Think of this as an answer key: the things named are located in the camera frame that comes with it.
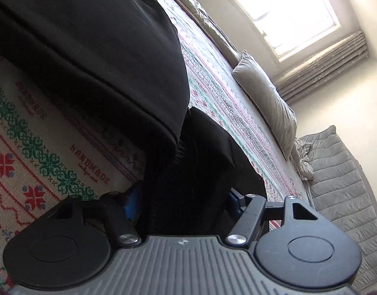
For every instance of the red green patterned blanket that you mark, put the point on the red green patterned blanket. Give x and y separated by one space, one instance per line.
37 147

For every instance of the crumpled grey duvet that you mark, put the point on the crumpled grey duvet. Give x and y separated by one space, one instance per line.
304 163

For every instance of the black pants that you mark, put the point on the black pants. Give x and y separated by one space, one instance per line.
93 43

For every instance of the grey pillow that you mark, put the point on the grey pillow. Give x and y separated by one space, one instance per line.
268 98

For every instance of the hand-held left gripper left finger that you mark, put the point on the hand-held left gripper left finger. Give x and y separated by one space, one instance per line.
132 204

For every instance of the white wall radiator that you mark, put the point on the white wall radiator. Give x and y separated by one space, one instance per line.
323 67

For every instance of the grey bed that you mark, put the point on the grey bed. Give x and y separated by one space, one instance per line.
256 119

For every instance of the grey quilted blanket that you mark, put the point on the grey quilted blanket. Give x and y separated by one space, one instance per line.
339 190

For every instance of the bright window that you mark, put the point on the bright window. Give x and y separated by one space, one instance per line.
280 9

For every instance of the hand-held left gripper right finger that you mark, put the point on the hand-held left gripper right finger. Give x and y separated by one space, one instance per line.
235 202

